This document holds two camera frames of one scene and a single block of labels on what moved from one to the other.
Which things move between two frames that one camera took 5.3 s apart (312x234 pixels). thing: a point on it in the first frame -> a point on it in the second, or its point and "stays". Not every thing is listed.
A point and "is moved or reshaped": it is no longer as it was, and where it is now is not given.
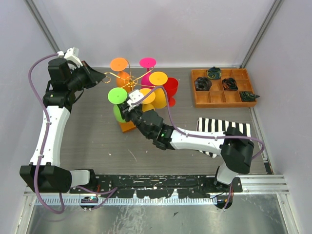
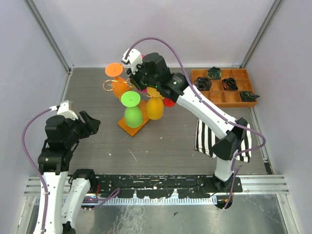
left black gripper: x=94 y=77 -> x=90 y=127
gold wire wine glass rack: x=129 y=81 -> x=108 y=85
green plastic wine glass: x=117 y=95 is moved or reshaped
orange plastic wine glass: x=123 y=80 is moved or reshaped
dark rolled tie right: x=248 y=96 stays
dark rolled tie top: x=214 y=73 stays
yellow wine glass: x=159 y=78 is moved or reshaped
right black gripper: x=125 y=111 -> x=134 y=77
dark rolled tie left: x=203 y=84 stays
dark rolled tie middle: x=229 y=84 stays
